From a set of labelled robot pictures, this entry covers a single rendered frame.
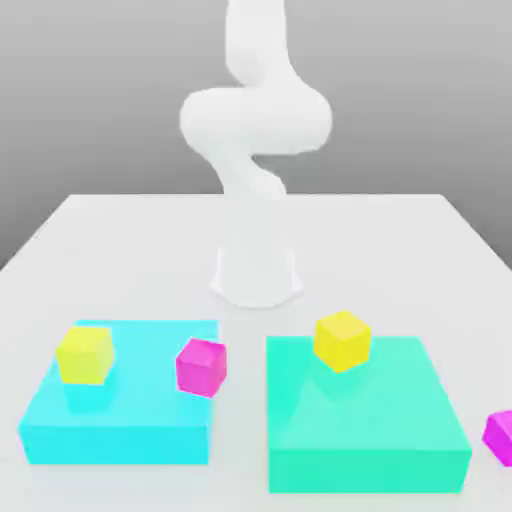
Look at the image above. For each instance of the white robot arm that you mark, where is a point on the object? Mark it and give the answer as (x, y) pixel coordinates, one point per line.
(256, 120)

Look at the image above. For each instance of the small pink cube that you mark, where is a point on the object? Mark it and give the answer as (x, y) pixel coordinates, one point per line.
(201, 368)

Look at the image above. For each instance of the small lime yellow cube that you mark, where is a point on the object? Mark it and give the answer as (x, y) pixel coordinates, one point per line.
(84, 356)

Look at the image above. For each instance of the small magenta cube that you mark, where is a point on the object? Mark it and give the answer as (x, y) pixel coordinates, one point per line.
(500, 436)

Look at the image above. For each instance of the large turquoise box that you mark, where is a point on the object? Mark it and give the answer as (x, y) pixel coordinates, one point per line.
(360, 424)

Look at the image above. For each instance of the large cyan box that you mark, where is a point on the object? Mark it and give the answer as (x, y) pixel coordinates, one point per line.
(132, 416)

